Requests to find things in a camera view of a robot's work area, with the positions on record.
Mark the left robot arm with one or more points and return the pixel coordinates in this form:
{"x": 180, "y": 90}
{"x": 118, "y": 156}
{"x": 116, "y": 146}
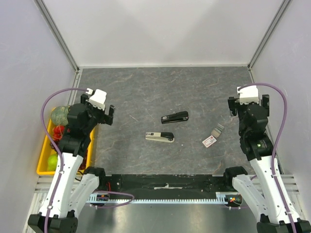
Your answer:
{"x": 60, "y": 210}

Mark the green striped melon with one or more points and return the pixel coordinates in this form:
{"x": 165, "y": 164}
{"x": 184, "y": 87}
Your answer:
{"x": 59, "y": 115}

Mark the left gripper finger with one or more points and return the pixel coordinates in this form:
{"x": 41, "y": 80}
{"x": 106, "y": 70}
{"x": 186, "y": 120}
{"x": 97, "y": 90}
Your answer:
{"x": 110, "y": 116}
{"x": 83, "y": 98}

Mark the red cherry tomato cluster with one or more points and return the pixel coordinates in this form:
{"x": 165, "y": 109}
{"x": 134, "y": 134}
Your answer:
{"x": 57, "y": 132}

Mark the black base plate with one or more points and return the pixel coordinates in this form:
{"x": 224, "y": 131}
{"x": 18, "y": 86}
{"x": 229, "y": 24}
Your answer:
{"x": 140, "y": 185}

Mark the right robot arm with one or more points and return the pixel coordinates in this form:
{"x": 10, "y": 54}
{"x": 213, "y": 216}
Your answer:
{"x": 271, "y": 206}

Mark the silver and black stapler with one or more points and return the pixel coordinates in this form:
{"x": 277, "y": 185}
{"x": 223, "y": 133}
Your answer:
{"x": 160, "y": 136}

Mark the green pear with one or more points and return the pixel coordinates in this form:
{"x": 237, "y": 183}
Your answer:
{"x": 52, "y": 162}

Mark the yellow plastic bin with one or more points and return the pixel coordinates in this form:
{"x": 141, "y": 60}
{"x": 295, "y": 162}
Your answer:
{"x": 46, "y": 151}

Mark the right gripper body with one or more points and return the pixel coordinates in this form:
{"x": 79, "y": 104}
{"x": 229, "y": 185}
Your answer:
{"x": 232, "y": 106}

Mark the red white staple box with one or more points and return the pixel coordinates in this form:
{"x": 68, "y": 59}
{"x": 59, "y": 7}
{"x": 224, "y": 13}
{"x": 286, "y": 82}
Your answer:
{"x": 216, "y": 132}

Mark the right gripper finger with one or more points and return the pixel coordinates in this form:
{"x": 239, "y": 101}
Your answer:
{"x": 232, "y": 104}
{"x": 265, "y": 102}

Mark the purple grape bunch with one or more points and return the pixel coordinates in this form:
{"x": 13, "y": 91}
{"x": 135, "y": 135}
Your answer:
{"x": 82, "y": 165}

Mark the grey cable duct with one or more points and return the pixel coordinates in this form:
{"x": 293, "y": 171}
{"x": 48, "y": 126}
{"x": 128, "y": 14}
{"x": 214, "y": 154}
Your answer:
{"x": 104, "y": 198}

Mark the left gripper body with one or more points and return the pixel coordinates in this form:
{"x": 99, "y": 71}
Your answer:
{"x": 98, "y": 114}

